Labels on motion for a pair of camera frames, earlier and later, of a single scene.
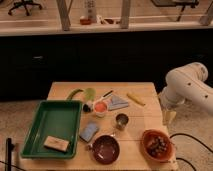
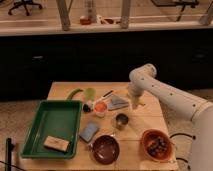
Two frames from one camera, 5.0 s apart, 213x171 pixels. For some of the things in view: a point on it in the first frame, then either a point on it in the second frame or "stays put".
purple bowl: x=106 y=149 stays put
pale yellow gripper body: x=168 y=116 to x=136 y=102
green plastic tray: x=55 y=131 stays put
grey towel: x=117 y=103 stays put
